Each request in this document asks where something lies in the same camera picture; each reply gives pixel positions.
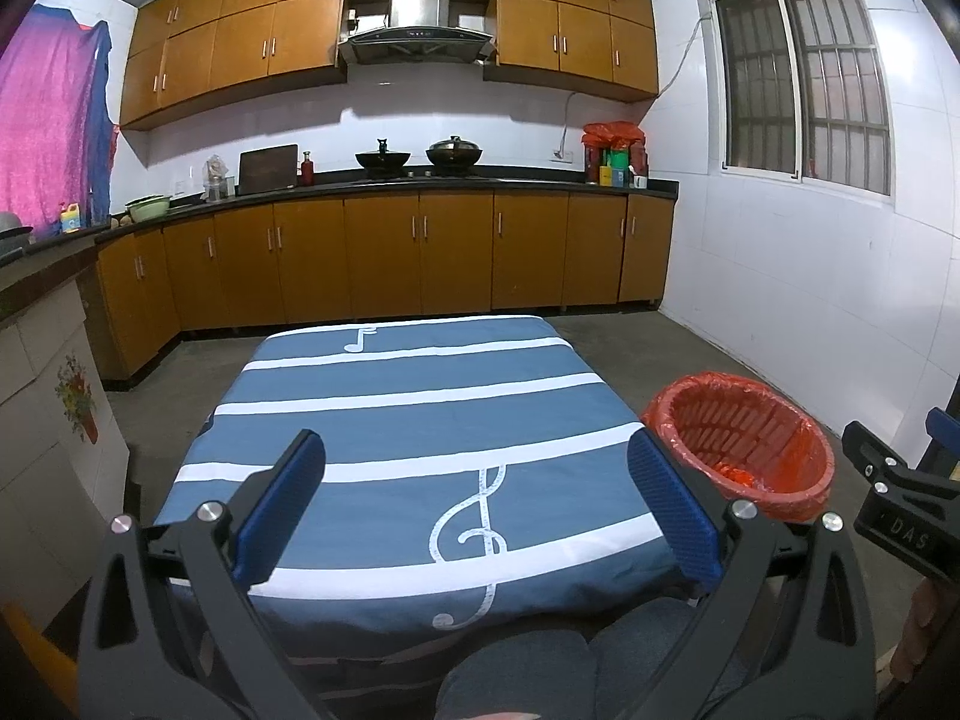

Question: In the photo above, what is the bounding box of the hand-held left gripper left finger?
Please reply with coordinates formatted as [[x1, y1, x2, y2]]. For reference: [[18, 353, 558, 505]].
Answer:
[[77, 429, 327, 720]]

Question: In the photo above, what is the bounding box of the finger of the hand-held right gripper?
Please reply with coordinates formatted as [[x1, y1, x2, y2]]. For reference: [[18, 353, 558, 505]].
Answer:
[[925, 406, 960, 478], [841, 420, 960, 503]]

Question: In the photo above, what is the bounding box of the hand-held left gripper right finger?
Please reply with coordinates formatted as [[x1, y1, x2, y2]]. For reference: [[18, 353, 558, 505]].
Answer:
[[628, 426, 878, 720]]

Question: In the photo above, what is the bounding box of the red plastic lattice wastebasket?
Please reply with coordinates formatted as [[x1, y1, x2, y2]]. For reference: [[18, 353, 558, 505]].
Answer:
[[641, 371, 837, 522]]

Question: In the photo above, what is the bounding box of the person's right hand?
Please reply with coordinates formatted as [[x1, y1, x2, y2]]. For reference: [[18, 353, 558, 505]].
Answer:
[[894, 581, 960, 685]]

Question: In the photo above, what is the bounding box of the person's right leg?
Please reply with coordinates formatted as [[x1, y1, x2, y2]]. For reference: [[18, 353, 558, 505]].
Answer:
[[589, 598, 725, 720]]

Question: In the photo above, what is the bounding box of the person's leg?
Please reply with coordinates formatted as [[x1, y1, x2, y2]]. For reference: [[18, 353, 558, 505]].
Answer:
[[589, 598, 725, 720], [437, 628, 593, 720]]

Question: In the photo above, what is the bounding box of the blue white striped tablecloth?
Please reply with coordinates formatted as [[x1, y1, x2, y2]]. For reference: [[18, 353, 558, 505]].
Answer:
[[154, 315, 702, 691]]

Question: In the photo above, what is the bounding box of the person's left leg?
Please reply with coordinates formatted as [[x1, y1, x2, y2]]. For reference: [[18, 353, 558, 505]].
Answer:
[[437, 628, 593, 720]]

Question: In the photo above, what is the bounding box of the white tiled counter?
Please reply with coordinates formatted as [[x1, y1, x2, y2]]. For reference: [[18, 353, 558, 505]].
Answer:
[[0, 229, 132, 631]]

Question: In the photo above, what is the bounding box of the yellow object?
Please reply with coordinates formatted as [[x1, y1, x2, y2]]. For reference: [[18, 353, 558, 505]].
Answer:
[[0, 604, 80, 713]]

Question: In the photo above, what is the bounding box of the row of wooden base cabinets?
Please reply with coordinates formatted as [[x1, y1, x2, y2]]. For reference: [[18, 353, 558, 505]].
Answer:
[[94, 191, 676, 391]]

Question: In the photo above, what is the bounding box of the dark wooden cutting board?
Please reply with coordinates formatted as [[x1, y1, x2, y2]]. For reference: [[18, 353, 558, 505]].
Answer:
[[238, 144, 299, 196]]

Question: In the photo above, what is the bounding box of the black kitchen countertop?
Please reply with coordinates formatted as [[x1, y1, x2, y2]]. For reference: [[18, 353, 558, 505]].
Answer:
[[94, 165, 680, 245]]

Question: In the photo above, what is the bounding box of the black wok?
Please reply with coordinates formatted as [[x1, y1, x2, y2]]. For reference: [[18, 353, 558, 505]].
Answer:
[[355, 136, 412, 177]]

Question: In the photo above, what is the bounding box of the red plastic bag over bottles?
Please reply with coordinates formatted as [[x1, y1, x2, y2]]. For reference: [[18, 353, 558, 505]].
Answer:
[[583, 121, 646, 155]]

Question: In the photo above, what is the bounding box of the black pot with lid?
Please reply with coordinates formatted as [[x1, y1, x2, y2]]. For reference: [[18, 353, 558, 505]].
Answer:
[[425, 136, 485, 168]]

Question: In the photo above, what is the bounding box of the barred sliding window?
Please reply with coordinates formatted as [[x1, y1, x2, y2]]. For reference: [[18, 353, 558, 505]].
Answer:
[[696, 0, 895, 205]]

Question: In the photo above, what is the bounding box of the pink and blue hanging cloth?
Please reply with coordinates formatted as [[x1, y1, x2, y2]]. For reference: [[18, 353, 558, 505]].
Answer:
[[0, 4, 117, 241]]

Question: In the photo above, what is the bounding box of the steel range hood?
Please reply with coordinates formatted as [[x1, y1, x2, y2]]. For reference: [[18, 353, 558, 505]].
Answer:
[[337, 0, 497, 67]]

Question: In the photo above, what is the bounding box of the white power cable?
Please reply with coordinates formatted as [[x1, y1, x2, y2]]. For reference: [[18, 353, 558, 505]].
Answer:
[[559, 90, 586, 155]]

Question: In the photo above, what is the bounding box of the thin white wall cable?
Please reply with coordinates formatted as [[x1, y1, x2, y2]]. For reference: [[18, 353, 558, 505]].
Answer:
[[658, 11, 713, 98]]

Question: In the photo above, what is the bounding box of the row of wooden wall cabinets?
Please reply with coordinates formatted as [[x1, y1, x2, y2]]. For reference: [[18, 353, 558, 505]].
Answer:
[[118, 0, 661, 132]]

